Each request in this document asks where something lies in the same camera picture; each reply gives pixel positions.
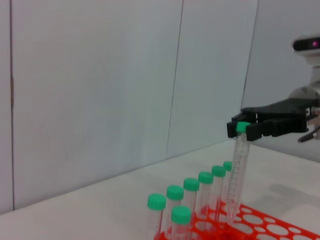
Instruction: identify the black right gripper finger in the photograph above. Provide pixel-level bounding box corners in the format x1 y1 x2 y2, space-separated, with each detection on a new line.
226 111 258 139
246 120 276 142

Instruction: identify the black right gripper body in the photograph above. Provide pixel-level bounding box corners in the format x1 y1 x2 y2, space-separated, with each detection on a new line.
241 99 313 137

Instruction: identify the green-capped clear test tube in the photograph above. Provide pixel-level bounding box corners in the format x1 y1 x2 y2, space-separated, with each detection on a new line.
183 177 201 226
197 171 215 223
170 205 193 240
222 161 235 201
225 121 252 226
163 184 185 240
146 193 168 240
211 165 227 221

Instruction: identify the orange test tube rack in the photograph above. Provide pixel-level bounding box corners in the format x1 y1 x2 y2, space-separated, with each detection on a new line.
152 199 320 240

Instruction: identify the white robot head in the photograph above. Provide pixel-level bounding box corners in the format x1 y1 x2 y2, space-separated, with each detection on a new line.
291 36 320 85

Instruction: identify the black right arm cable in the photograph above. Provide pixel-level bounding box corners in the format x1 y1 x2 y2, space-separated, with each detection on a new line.
297 124 320 144

